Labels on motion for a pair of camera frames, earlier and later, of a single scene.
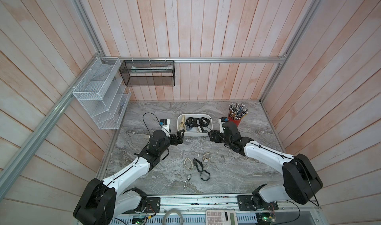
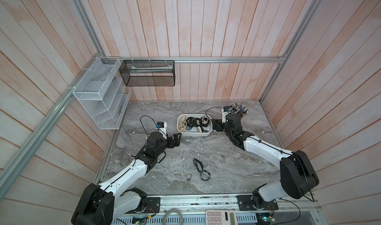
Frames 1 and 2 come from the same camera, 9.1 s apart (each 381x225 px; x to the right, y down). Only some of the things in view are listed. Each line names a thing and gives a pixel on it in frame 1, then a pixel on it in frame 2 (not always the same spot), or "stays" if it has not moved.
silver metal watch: (189, 176) stays
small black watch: (208, 172) stays
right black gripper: (214, 133) to (215, 125)
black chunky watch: (190, 122) stays
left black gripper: (180, 138) stays
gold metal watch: (206, 156) to (204, 120)
